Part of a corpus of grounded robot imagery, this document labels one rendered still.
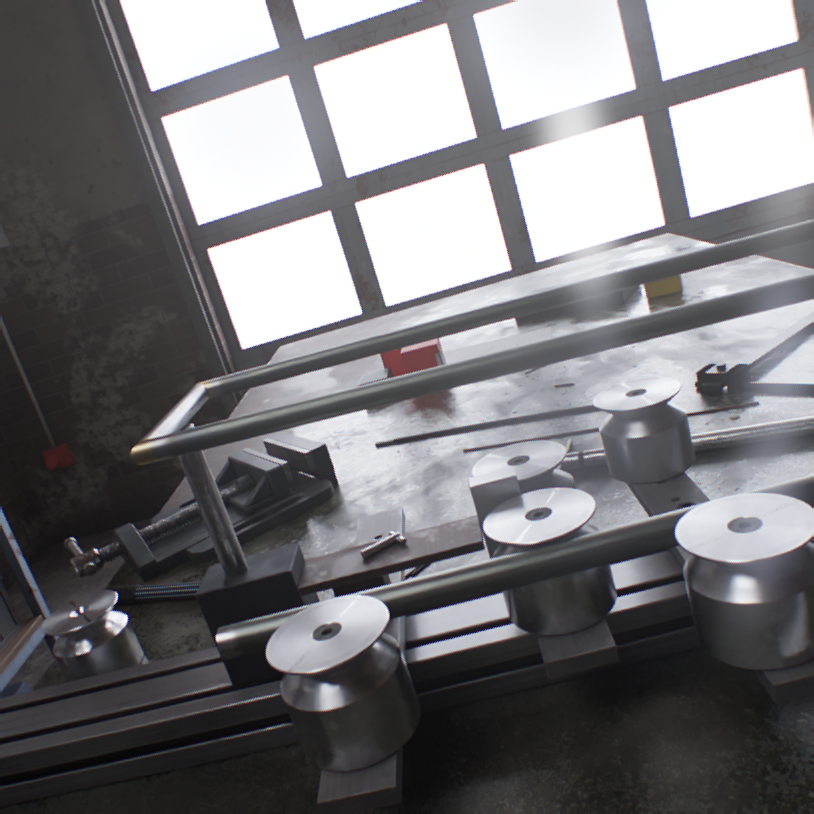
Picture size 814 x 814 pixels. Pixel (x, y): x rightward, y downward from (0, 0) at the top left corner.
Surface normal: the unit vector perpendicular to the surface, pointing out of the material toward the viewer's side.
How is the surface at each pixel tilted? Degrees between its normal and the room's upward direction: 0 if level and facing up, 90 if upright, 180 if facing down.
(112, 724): 0
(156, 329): 90
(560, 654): 0
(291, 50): 90
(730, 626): 90
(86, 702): 0
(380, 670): 41
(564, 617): 90
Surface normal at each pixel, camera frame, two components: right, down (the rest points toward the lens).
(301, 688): -0.63, -0.44
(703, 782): -0.29, -0.92
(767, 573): -0.26, -0.51
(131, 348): -0.03, 0.28
